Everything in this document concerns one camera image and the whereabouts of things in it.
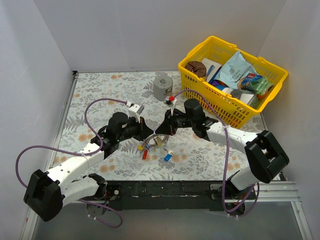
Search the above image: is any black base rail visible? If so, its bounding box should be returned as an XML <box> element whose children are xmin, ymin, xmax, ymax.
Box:
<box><xmin>77</xmin><ymin>179</ymin><xmax>261</xmax><ymax>212</ymax></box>

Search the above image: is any yellow plastic basket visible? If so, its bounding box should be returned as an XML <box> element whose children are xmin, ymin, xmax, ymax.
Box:
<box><xmin>178</xmin><ymin>36</ymin><xmax>289</xmax><ymax>129</ymax></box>

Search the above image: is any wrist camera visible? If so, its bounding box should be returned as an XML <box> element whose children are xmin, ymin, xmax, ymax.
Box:
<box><xmin>128</xmin><ymin>104</ymin><xmax>145</xmax><ymax>123</ymax></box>
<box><xmin>163</xmin><ymin>95</ymin><xmax>177</xmax><ymax>107</ymax></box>

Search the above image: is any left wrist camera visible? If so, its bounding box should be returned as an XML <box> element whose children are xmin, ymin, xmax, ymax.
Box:
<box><xmin>128</xmin><ymin>104</ymin><xmax>145</xmax><ymax>123</ymax></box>

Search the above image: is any grey lid can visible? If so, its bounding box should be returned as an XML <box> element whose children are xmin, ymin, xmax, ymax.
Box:
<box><xmin>230</xmin><ymin>89</ymin><xmax>242</xmax><ymax>100</ymax></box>

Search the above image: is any brown round item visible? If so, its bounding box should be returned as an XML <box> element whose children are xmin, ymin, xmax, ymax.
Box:
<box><xmin>184</xmin><ymin>61</ymin><xmax>207</xmax><ymax>78</ymax></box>

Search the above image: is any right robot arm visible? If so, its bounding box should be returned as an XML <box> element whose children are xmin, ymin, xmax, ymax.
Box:
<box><xmin>155</xmin><ymin>96</ymin><xmax>290</xmax><ymax>199</ymax></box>

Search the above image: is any orange fruit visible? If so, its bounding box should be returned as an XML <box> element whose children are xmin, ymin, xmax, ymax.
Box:
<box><xmin>256</xmin><ymin>91</ymin><xmax>269</xmax><ymax>100</ymax></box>

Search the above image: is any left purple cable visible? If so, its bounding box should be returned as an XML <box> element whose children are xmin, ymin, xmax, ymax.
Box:
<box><xmin>15</xmin><ymin>98</ymin><xmax>131</xmax><ymax>229</ymax></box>

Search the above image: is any light blue chips bag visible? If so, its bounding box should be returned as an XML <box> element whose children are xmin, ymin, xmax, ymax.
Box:
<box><xmin>215</xmin><ymin>50</ymin><xmax>257</xmax><ymax>89</ymax></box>

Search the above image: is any purple cable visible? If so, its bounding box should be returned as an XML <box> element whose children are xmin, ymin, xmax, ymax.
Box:
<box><xmin>15</xmin><ymin>98</ymin><xmax>131</xmax><ymax>229</ymax></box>
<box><xmin>174</xmin><ymin>89</ymin><xmax>261</xmax><ymax>216</ymax></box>

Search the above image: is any silver keyring with keys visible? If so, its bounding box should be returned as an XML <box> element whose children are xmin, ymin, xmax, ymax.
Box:
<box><xmin>137</xmin><ymin>133</ymin><xmax>170</xmax><ymax>160</ymax></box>

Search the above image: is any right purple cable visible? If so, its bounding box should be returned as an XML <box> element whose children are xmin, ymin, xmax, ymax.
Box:
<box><xmin>174</xmin><ymin>89</ymin><xmax>261</xmax><ymax>216</ymax></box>

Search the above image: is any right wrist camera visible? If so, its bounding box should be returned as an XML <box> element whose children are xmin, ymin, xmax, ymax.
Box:
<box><xmin>163</xmin><ymin>95</ymin><xmax>177</xmax><ymax>107</ymax></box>

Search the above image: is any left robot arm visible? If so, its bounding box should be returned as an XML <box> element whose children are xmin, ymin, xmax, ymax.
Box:
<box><xmin>23</xmin><ymin>112</ymin><xmax>153</xmax><ymax>222</ymax></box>

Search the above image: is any green sponge pack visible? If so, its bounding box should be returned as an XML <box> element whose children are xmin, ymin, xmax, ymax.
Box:
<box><xmin>237</xmin><ymin>73</ymin><xmax>273</xmax><ymax>96</ymax></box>

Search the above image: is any white box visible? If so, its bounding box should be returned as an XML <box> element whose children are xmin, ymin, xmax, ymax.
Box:
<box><xmin>201</xmin><ymin>58</ymin><xmax>222</xmax><ymax>83</ymax></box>

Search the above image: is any blue key tag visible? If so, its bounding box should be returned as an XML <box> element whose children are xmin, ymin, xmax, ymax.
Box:
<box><xmin>164</xmin><ymin>149</ymin><xmax>173</xmax><ymax>162</ymax></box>

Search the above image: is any floral table mat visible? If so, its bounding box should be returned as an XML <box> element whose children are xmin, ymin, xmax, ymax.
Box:
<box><xmin>48</xmin><ymin>71</ymin><xmax>282</xmax><ymax>182</ymax></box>

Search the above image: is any grey toilet paper roll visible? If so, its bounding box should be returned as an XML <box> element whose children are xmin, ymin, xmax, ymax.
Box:
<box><xmin>153</xmin><ymin>74</ymin><xmax>173</xmax><ymax>102</ymax></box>

